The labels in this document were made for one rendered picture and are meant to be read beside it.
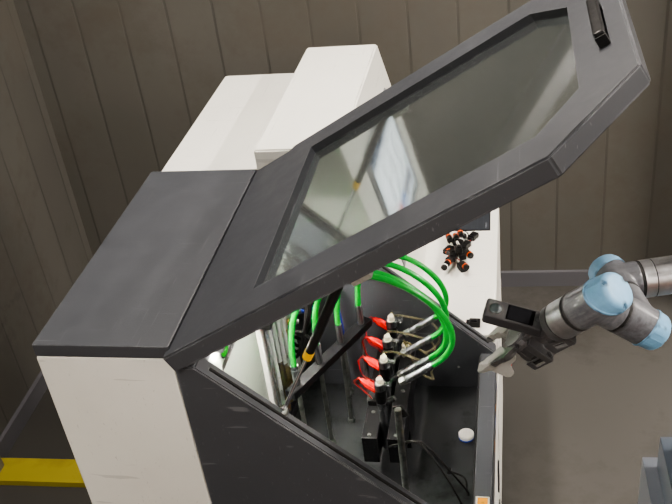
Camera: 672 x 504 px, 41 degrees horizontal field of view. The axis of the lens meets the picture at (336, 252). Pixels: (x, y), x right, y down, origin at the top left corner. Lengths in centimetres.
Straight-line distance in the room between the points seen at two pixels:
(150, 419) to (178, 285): 27
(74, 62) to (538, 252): 224
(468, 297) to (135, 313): 111
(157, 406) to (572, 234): 272
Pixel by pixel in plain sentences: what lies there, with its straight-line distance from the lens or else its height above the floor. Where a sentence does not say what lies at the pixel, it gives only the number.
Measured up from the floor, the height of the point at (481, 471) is 95.
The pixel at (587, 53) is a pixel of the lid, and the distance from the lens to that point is 160.
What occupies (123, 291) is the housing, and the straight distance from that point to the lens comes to 190.
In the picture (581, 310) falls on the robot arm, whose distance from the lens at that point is 165.
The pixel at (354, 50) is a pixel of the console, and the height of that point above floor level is 155.
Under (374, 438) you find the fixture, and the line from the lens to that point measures 218.
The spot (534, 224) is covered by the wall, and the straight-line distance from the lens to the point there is 415.
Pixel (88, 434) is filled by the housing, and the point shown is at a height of 126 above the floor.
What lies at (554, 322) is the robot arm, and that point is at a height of 147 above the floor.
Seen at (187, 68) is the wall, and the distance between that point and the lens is 399.
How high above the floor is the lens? 251
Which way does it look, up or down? 33 degrees down
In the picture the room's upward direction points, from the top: 8 degrees counter-clockwise
